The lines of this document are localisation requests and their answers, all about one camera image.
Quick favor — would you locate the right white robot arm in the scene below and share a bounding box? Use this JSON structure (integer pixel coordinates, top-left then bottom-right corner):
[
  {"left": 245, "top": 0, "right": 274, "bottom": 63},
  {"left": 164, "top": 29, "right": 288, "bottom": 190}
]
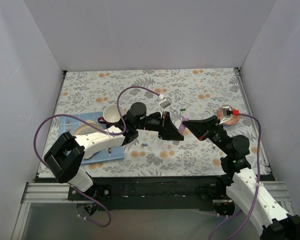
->
[{"left": 182, "top": 115, "right": 300, "bottom": 240}]

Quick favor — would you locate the beige ringed plate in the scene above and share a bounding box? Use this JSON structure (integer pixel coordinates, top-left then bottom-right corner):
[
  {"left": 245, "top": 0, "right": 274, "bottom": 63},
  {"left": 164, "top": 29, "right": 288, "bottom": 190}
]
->
[{"left": 72, "top": 119, "right": 103, "bottom": 160}]

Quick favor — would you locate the white and red mug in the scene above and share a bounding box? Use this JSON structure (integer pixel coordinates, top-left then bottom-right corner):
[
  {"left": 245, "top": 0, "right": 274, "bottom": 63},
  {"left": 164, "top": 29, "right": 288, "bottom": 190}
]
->
[{"left": 97, "top": 105, "right": 124, "bottom": 125}]

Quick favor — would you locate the silver fork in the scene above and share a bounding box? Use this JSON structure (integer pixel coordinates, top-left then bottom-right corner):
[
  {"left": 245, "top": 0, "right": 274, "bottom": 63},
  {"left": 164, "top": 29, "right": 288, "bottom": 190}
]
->
[{"left": 65, "top": 120, "right": 72, "bottom": 132}]

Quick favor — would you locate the floral tablecloth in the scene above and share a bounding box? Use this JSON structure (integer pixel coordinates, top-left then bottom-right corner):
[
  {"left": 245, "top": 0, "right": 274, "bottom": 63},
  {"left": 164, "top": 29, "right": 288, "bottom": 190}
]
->
[{"left": 38, "top": 67, "right": 270, "bottom": 178}]

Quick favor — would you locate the pink highlighter pen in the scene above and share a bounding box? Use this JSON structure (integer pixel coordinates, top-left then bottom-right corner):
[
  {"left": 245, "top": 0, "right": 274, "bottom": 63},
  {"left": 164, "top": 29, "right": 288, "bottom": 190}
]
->
[{"left": 178, "top": 115, "right": 189, "bottom": 137}]

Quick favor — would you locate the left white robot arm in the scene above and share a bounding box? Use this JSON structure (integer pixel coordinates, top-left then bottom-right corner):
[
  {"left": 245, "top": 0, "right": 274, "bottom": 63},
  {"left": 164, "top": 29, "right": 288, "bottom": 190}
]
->
[{"left": 43, "top": 102, "right": 184, "bottom": 200}]

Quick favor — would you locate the red patterned bowl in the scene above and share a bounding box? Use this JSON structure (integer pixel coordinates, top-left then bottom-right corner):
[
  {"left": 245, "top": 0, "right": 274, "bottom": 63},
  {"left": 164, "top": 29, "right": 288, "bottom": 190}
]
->
[{"left": 216, "top": 105, "right": 241, "bottom": 126}]

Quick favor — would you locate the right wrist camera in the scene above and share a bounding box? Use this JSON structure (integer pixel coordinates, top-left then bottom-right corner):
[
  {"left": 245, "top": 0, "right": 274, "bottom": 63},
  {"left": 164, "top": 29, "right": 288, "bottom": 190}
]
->
[{"left": 218, "top": 106, "right": 241, "bottom": 126}]

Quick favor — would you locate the purple cable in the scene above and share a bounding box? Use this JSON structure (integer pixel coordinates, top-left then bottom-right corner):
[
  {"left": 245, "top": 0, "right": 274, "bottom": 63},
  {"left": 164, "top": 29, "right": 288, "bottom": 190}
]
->
[
  {"left": 208, "top": 112, "right": 263, "bottom": 240},
  {"left": 33, "top": 86, "right": 166, "bottom": 228}
]

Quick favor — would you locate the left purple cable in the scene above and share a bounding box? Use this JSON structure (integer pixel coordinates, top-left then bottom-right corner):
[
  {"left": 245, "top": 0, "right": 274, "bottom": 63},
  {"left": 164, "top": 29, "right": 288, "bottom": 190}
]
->
[{"left": 33, "top": 86, "right": 166, "bottom": 228}]

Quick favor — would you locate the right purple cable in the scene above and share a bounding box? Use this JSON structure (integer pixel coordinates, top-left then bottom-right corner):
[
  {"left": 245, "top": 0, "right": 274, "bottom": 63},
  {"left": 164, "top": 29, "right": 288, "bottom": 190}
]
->
[{"left": 208, "top": 112, "right": 263, "bottom": 240}]

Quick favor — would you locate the blue checked placemat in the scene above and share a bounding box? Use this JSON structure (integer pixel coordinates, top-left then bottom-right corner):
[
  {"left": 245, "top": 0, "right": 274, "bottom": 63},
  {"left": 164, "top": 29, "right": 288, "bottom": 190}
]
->
[{"left": 58, "top": 111, "right": 124, "bottom": 166}]

